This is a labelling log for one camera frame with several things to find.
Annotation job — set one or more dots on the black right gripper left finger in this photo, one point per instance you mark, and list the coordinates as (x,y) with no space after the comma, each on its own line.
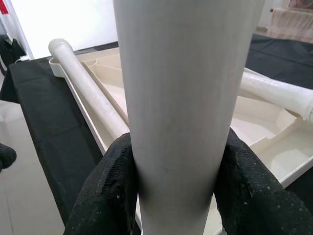
(102,195)

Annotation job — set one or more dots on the white plastic table leg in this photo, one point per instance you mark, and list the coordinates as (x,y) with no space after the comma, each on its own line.
(276,90)
(85,90)
(181,110)

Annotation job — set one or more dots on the black tablecloth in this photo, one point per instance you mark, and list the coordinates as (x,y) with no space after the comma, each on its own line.
(49,110)

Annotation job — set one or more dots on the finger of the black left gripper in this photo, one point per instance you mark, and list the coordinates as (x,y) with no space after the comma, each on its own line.
(7,157)

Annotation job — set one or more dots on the white plastic children table top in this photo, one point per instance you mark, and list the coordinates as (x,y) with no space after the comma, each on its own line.
(256,137)

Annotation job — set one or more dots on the beige cloth covered table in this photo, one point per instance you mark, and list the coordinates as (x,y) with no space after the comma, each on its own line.
(293,24)

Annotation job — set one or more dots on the dark hanging clothes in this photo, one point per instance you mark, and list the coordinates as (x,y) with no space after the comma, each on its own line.
(12,54)

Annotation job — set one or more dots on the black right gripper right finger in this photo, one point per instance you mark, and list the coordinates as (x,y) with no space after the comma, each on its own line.
(256,200)

